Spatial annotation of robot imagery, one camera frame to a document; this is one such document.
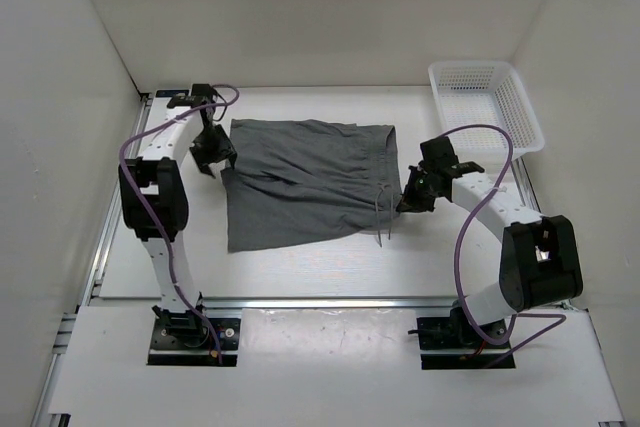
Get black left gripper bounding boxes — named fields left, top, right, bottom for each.
left=188, top=124, right=237, bottom=177

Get grey drawstring shorts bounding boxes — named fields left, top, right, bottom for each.
left=222, top=119, right=401, bottom=252

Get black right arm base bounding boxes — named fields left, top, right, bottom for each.
left=407, top=305, right=516, bottom=371

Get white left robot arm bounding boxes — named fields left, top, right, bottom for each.
left=118, top=95, right=237, bottom=347

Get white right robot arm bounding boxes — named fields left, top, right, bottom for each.
left=397, top=162, right=584, bottom=347

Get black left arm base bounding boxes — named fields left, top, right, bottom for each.
left=147, top=306, right=241, bottom=367

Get white perforated plastic basket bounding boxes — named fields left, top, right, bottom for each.
left=428, top=60, right=545, bottom=158

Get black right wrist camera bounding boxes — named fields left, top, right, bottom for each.
left=419, top=136, right=485, bottom=178

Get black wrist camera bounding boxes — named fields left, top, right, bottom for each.
left=166, top=83, right=219, bottom=109
left=419, top=136, right=485, bottom=178

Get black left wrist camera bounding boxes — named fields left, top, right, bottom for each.
left=166, top=83, right=219, bottom=109

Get aluminium front rail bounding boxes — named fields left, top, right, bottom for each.
left=79, top=295, right=516, bottom=314

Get aluminium rail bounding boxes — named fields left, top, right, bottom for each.
left=20, top=92, right=147, bottom=425
left=79, top=295, right=516, bottom=314

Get aluminium left side rail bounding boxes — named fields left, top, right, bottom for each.
left=20, top=92, right=147, bottom=425

